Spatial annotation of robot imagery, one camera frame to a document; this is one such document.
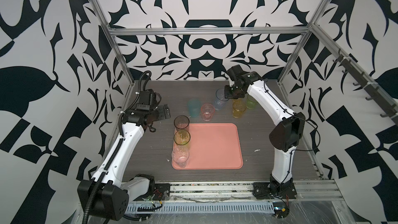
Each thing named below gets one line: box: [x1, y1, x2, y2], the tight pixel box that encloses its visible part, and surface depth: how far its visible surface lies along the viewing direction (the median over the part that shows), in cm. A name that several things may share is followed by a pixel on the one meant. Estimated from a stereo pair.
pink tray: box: [172, 122, 244, 171], surface depth 91 cm
